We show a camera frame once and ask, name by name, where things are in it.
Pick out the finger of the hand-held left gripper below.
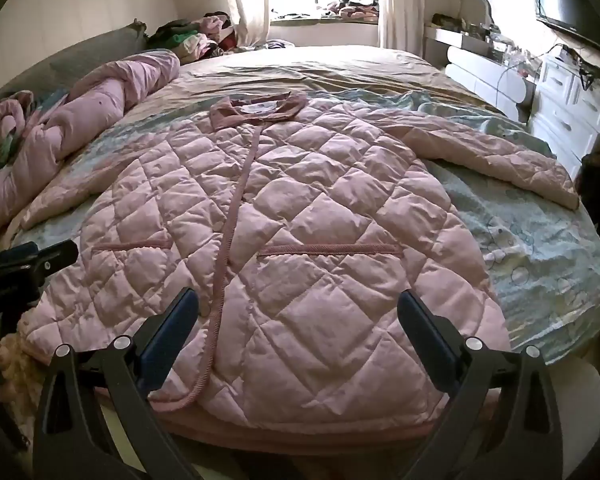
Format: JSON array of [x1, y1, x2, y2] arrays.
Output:
[[35, 240, 79, 286], [0, 241, 40, 276]]

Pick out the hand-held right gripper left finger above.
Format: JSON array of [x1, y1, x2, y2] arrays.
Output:
[[32, 287, 201, 480]]

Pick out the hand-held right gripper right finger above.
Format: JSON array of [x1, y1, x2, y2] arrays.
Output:
[[397, 290, 566, 480]]

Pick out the pink quilted coat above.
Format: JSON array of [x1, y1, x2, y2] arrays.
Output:
[[17, 91, 581, 436]]

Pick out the pile of clothes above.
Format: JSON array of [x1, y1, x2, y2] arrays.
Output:
[[147, 10, 261, 58]]

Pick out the pink clothes on window sill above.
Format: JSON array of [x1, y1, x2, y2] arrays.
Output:
[[315, 0, 381, 23]]

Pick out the floral printed quilt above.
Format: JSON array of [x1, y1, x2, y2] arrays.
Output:
[[0, 90, 36, 181]]

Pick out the pink rolled duvet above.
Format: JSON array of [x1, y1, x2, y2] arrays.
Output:
[[0, 50, 181, 238]]

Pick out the grey padded headboard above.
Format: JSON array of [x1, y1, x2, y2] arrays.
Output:
[[0, 20, 148, 111]]

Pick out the dark bag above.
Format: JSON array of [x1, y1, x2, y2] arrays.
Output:
[[577, 152, 600, 261]]

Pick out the white drawer dresser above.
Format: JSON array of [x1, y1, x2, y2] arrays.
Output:
[[527, 55, 600, 176]]

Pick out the white grey vanity desk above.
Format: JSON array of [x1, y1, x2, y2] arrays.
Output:
[[422, 25, 538, 111]]

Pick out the beige bed sheet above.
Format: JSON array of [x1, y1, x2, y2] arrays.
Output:
[[130, 45, 521, 116]]

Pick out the cosmetics clutter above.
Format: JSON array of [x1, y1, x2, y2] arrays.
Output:
[[432, 12, 537, 70]]

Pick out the cream curtain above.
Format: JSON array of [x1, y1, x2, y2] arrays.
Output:
[[215, 0, 272, 48], [377, 0, 426, 53]]

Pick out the cloud shaped mirror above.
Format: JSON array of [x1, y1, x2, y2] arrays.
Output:
[[460, 0, 496, 28]]

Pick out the black cable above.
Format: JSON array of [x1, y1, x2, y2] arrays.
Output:
[[545, 42, 600, 91]]

